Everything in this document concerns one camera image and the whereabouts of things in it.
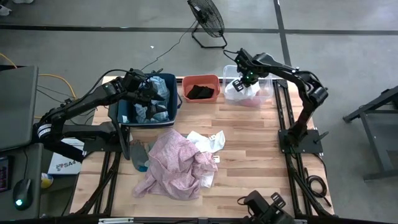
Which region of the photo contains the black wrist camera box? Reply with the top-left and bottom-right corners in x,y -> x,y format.
123,68 -> 146,91

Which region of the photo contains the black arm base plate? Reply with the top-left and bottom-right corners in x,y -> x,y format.
83,136 -> 124,153
278,129 -> 329,155

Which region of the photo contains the black floor cable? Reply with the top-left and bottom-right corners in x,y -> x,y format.
36,84 -> 78,105

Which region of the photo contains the coiled black cable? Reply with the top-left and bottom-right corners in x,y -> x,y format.
303,166 -> 332,208

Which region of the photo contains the deep pink cloth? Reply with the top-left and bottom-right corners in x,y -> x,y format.
231,88 -> 271,107

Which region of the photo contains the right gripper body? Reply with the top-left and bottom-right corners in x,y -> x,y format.
234,48 -> 261,85

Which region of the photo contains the black extrusion frame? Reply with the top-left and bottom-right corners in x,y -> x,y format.
73,76 -> 125,216
272,78 -> 333,218

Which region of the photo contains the white cardboard box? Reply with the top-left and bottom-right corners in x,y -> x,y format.
47,138 -> 85,175

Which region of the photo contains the black diagonal strut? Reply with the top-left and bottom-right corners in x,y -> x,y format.
40,139 -> 85,162

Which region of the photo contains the yellow white cup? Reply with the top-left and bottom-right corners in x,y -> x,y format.
40,172 -> 54,189

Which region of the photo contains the black support post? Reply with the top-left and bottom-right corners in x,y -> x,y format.
118,124 -> 131,161

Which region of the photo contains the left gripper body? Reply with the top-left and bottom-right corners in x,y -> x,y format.
133,81 -> 156,104

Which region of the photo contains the dark grey desk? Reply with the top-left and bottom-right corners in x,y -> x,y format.
0,142 -> 44,220

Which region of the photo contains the black bracketed device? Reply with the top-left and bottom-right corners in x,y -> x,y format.
237,189 -> 295,224

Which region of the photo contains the grey flat monitor panel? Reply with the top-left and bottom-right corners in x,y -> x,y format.
0,65 -> 40,152

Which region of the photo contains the black side table frame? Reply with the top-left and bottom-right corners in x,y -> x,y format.
343,85 -> 398,182

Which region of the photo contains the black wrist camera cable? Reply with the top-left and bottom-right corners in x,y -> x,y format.
83,68 -> 137,98

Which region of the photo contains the black computer mouse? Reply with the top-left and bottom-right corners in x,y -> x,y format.
12,178 -> 34,212

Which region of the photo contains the large pale pink cloth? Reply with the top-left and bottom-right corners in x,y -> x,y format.
132,128 -> 219,201

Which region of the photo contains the black keyboard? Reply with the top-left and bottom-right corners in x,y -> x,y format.
0,155 -> 10,194

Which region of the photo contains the orange plastic bin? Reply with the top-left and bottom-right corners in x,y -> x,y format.
182,73 -> 221,103

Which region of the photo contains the navy fabric storage bin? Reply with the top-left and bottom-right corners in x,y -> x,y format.
116,73 -> 183,129

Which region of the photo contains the plain white cloth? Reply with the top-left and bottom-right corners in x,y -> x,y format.
224,79 -> 262,102

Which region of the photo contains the clear plastic bin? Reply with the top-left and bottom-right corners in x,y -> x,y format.
222,64 -> 274,108

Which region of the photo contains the black cloth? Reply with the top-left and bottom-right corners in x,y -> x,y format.
185,84 -> 215,100

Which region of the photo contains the black floor fan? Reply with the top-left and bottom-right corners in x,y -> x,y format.
187,0 -> 228,50

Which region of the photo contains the white cloth with tags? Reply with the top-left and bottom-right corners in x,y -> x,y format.
186,129 -> 226,154

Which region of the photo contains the yellow extension cable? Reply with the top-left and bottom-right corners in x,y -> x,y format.
0,52 -> 78,121

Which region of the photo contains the black fan power cable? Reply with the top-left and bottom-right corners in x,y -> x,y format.
139,19 -> 198,72

